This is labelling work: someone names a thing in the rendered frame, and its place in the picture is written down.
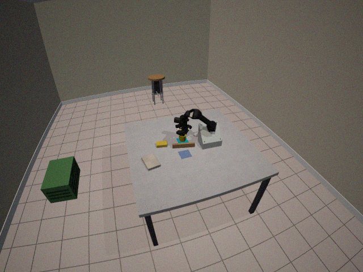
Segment tan flat rectangular block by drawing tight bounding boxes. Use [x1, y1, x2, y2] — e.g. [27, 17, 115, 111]
[142, 154, 161, 171]

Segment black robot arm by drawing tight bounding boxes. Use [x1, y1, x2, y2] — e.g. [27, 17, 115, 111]
[174, 108, 217, 132]

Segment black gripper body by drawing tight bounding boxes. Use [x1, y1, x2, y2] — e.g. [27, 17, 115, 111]
[176, 124, 192, 135]

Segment yellow rectangular block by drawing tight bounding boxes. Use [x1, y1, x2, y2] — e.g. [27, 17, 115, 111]
[156, 141, 167, 148]

